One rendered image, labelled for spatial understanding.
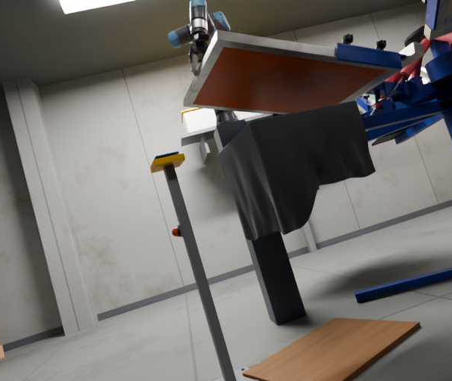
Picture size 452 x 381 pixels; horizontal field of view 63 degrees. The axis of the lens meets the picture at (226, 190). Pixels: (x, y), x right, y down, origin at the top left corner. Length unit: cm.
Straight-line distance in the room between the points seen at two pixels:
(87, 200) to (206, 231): 150
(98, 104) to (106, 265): 200
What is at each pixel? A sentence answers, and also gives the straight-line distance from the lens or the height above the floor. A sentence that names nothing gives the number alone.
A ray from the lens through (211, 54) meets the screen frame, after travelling 146.
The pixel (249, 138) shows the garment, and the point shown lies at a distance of 140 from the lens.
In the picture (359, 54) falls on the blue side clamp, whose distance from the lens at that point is 163.
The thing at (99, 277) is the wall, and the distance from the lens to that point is 477.
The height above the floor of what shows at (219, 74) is 121.
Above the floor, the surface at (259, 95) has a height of 115.
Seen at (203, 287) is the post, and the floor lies 40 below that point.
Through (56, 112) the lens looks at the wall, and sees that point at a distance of 516.
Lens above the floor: 61
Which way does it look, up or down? 5 degrees up
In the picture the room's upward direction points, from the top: 17 degrees counter-clockwise
